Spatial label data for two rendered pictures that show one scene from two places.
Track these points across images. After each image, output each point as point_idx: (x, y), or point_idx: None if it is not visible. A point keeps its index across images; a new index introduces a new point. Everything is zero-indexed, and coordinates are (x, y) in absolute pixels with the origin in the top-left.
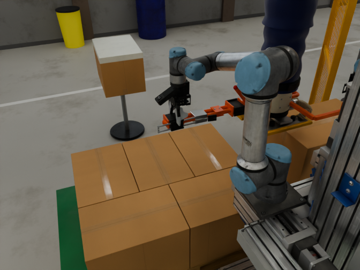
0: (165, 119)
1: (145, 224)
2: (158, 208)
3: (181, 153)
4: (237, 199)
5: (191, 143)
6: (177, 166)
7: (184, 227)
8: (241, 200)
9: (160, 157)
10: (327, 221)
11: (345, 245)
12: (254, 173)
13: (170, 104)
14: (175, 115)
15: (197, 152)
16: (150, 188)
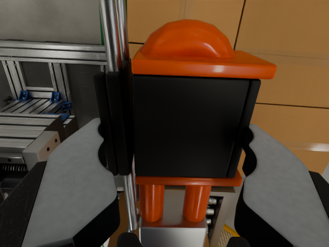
0: (206, 58)
1: None
2: (189, 9)
3: (288, 106)
4: (34, 126)
5: (296, 131)
6: (262, 84)
7: (132, 34)
8: (12, 131)
9: (305, 66)
10: None
11: None
12: None
13: (290, 199)
14: (186, 147)
15: (270, 129)
16: (243, 12)
